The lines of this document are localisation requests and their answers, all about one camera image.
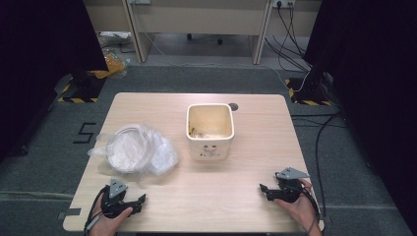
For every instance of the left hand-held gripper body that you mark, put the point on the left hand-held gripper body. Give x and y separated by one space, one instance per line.
113 200

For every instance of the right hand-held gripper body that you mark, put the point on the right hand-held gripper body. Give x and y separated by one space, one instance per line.
290 188

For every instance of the person's left hand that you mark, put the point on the person's left hand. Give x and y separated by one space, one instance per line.
108 224

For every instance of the person's right hand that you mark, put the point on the person's right hand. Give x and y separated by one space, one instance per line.
303 211

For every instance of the grey tape strip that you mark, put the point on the grey tape strip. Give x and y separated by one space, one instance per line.
70 213

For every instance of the clear plastic bag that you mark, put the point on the clear plastic bag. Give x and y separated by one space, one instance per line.
137 149

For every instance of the white square bin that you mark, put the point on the white square bin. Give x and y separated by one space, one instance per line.
209 131

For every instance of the brown scraps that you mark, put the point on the brown scraps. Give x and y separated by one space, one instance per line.
196 131

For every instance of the grey table grommet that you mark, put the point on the grey table grommet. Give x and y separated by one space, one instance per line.
233 106

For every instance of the black stand base striped tape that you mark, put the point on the black stand base striped tape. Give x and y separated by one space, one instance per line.
309 91
80 88

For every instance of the black curtain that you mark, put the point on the black curtain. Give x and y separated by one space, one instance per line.
377 98
39 65

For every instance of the yellow plastic bag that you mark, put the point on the yellow plastic bag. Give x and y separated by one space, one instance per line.
113 65

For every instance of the black chair caster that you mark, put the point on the black chair caster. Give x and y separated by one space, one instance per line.
219 41
189 36

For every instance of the crumpled clear packaging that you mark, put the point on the crumpled clear packaging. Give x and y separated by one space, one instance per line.
114 37

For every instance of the beige desk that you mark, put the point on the beige desk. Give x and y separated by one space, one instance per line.
200 19

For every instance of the white power strip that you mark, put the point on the white power strip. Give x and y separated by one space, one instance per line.
283 3

